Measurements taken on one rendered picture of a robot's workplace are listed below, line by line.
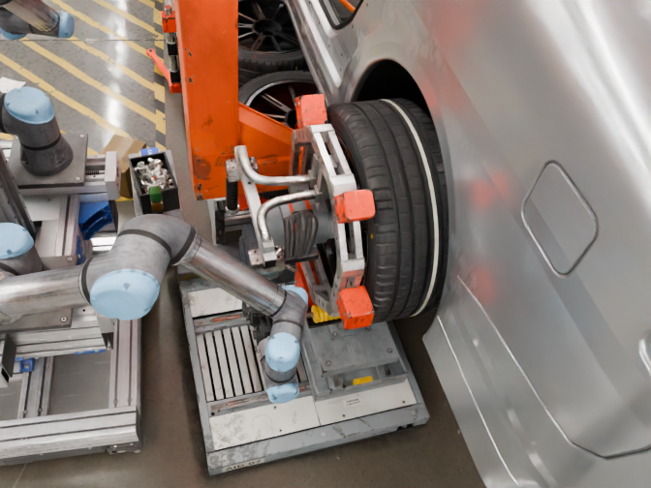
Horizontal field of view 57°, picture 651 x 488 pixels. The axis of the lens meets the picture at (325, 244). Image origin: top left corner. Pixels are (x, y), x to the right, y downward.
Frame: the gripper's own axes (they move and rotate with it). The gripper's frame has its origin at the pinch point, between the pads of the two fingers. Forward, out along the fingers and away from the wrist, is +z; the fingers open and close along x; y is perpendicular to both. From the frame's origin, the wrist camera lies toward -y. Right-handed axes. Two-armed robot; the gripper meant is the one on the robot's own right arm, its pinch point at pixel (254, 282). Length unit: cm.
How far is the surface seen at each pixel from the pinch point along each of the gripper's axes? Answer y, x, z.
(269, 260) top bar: 14.9, -2.7, -4.2
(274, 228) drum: 6.6, -8.2, 12.6
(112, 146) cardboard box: -65, 39, 131
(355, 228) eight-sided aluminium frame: 20.8, -25.0, -2.4
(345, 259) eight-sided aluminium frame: 15.3, -21.6, -7.9
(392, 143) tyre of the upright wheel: 35, -38, 12
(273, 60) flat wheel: -32, -39, 143
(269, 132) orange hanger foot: -6, -19, 65
